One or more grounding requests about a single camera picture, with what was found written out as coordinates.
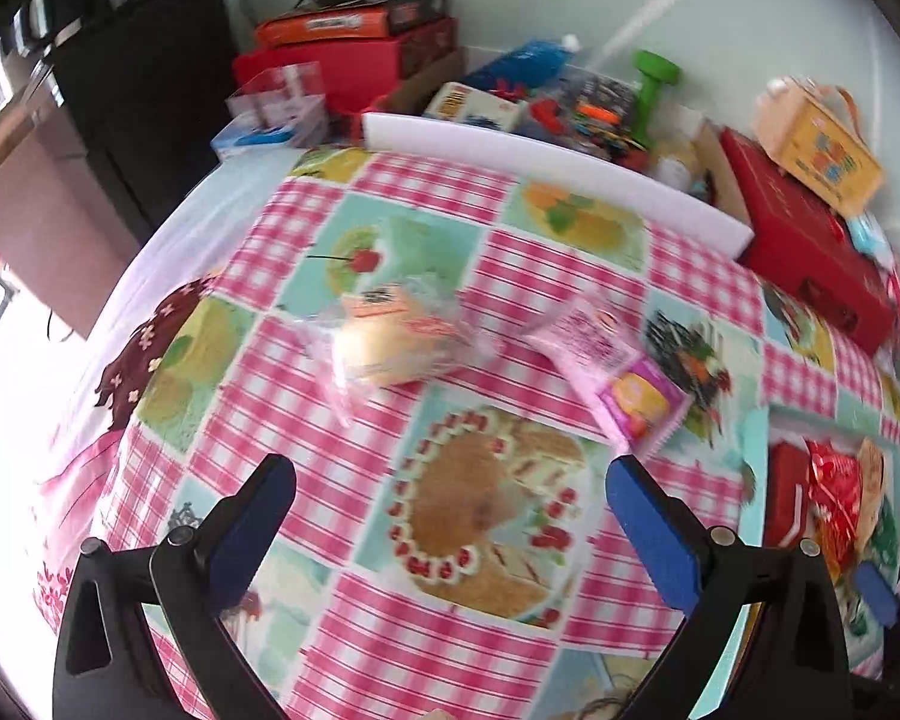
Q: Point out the small red white checked box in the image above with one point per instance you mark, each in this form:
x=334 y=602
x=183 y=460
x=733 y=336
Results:
x=277 y=101

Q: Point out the clear bun orange label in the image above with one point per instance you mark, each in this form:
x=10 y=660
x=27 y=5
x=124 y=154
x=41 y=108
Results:
x=397 y=349

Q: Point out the light blue packet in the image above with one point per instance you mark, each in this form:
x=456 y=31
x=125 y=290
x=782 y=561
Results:
x=866 y=234

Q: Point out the white foam board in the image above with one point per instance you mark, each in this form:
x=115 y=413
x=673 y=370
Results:
x=540 y=165

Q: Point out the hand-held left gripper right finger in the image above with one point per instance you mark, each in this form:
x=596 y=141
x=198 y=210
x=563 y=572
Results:
x=652 y=532

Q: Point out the peach snack packet with barcode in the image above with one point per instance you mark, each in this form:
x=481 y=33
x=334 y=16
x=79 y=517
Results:
x=874 y=472

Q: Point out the shiny dark red snack packet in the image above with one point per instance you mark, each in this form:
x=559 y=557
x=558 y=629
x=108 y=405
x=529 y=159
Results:
x=832 y=487

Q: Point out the cartoon printed white cloth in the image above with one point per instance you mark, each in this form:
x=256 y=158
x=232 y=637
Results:
x=67 y=405

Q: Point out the white yellow card box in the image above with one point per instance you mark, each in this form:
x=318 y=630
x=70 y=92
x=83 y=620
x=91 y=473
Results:
x=472 y=109

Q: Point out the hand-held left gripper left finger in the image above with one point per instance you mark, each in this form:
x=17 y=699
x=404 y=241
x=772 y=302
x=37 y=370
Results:
x=255 y=532

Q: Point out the dark red box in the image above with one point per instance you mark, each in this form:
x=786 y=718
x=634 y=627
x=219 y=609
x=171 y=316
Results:
x=420 y=37

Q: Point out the shallow teal cardboard tray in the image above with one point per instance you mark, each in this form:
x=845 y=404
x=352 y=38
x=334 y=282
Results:
x=754 y=450

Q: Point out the flat orange box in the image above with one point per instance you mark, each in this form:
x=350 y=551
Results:
x=322 y=24

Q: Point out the blue bottle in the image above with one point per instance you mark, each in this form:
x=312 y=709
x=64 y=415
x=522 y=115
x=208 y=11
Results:
x=525 y=64

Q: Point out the plain red box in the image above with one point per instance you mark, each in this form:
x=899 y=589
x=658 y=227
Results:
x=352 y=71

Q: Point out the large red gift box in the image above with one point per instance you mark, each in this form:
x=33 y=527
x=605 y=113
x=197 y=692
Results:
x=795 y=240

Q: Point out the brown cardboard box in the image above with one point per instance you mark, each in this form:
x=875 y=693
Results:
x=727 y=195

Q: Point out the pink snack packet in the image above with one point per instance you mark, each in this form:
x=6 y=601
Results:
x=615 y=360

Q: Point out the light blue tissue pack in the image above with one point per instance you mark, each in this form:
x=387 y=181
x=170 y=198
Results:
x=251 y=141

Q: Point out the green dumbbell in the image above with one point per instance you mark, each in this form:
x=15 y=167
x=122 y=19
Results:
x=656 y=82

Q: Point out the black cabinet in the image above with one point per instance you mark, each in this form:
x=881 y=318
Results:
x=150 y=105

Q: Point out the small red snack box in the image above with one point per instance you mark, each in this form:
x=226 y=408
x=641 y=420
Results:
x=787 y=495

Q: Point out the brown wooden cabinet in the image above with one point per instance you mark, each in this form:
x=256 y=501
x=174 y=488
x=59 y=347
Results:
x=45 y=225

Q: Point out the green snack packet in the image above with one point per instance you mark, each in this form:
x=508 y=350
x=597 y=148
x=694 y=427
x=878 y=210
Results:
x=886 y=540

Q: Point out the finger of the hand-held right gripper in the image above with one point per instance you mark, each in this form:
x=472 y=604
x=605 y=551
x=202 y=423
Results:
x=877 y=592

